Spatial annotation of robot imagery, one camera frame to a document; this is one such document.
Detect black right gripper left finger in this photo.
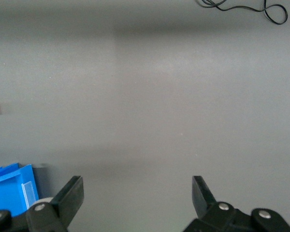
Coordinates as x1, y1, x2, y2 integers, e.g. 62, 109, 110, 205
0, 175, 85, 232

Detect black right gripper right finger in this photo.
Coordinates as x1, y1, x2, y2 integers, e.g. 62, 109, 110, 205
183, 175, 290, 232

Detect blue plastic storage bin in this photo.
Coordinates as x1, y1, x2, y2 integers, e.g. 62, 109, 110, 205
0, 162, 40, 218

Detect loose thin black cable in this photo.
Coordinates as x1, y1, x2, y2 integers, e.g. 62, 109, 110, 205
197, 0, 289, 25

